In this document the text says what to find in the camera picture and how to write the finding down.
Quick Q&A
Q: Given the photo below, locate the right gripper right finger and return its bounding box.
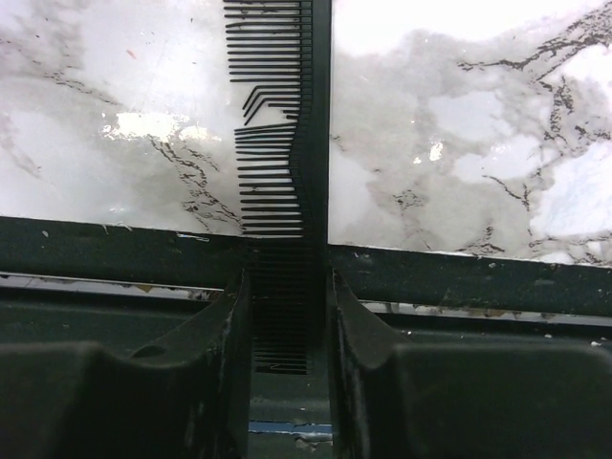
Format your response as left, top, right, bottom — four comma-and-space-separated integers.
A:
326, 271, 611, 458

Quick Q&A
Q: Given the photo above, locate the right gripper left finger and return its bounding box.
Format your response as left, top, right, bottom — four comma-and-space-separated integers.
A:
1, 273, 251, 458

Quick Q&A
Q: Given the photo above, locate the straight black barber comb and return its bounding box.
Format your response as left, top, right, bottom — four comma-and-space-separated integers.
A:
224, 1, 332, 376

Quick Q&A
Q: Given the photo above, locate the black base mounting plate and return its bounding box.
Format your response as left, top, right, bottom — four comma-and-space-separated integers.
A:
1, 218, 611, 458

